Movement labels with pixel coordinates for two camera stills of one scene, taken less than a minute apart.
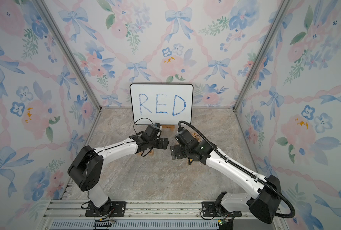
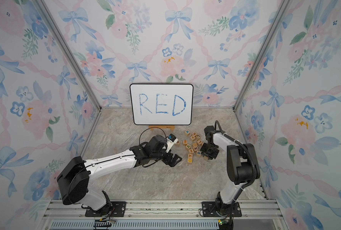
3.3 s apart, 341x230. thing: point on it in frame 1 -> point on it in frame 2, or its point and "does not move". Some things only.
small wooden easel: [171, 127] does not move
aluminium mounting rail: [65, 214] does not move
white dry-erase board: [167, 104] does not move
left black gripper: [161, 145] -> [169, 162]
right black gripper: [178, 153] -> [210, 156]
